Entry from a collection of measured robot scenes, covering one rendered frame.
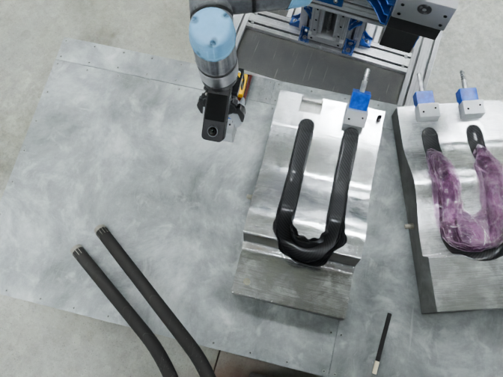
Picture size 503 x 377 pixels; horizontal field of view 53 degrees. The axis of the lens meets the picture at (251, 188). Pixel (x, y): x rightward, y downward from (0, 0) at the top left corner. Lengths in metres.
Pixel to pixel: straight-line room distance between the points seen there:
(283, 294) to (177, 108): 0.56
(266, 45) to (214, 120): 1.15
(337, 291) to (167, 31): 1.62
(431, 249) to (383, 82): 1.02
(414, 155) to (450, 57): 1.25
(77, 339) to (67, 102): 1.03
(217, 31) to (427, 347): 0.84
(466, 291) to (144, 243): 0.74
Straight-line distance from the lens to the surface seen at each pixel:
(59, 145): 1.41
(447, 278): 1.18
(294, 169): 1.20
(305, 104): 1.28
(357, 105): 1.22
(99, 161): 1.36
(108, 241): 1.25
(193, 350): 1.11
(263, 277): 1.16
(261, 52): 2.11
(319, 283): 1.17
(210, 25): 0.86
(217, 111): 1.01
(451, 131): 1.34
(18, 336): 2.23
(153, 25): 2.49
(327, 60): 2.11
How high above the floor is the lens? 2.02
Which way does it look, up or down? 74 degrees down
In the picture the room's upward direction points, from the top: 5 degrees counter-clockwise
